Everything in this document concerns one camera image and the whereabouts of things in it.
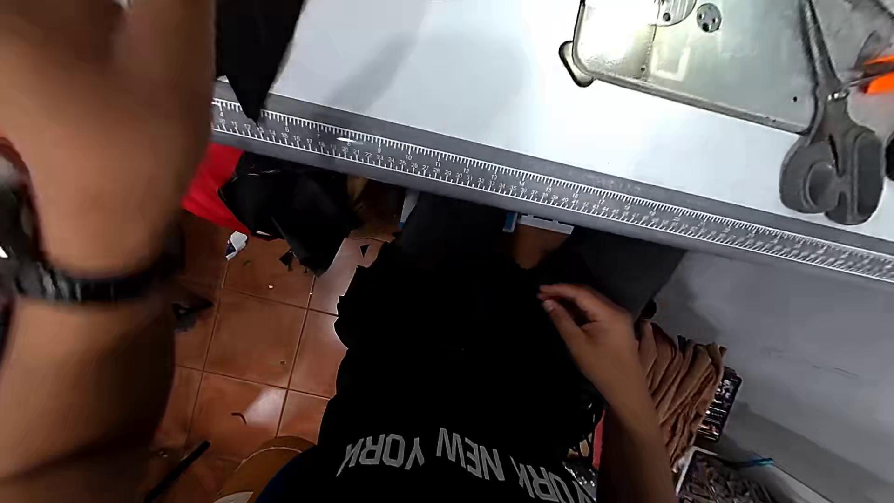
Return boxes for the person's left hand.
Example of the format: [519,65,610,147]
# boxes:
[0,0,217,278]

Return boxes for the person's right hand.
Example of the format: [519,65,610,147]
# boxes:
[537,282,642,420]

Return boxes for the person's right forearm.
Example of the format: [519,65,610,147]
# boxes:
[597,391,679,503]

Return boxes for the person's left forearm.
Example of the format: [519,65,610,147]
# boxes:
[0,258,184,503]

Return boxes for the person's legs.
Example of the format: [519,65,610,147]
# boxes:
[400,190,687,322]

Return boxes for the blue and white object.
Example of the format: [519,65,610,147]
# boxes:
[503,211,575,236]

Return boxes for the pointed black fabric piece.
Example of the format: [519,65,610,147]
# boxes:
[215,0,307,125]

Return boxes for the stack of brown fabric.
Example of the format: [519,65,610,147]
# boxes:
[637,320,728,470]

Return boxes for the person's body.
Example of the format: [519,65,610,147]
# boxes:
[255,245,609,503]

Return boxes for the grey measuring tape strip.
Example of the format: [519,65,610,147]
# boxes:
[210,80,894,284]

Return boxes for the red fabric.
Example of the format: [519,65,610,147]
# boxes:
[182,143,245,233]

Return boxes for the dark patterned crate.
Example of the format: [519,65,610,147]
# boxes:
[697,367,743,442]

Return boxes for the crumpled black fabric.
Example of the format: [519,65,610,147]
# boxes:
[218,151,363,278]

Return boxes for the white-rimmed tray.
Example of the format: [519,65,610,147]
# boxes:
[675,446,776,503]

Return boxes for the small black scrap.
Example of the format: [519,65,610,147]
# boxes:
[172,298,215,333]

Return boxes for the dark metal scissors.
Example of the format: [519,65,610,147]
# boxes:
[779,0,887,226]

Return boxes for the round wooden stool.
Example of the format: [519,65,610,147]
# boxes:
[211,436,317,503]

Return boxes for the orange object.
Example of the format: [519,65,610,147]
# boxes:
[855,53,894,96]

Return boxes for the long black strip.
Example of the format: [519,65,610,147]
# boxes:
[143,440,211,503]

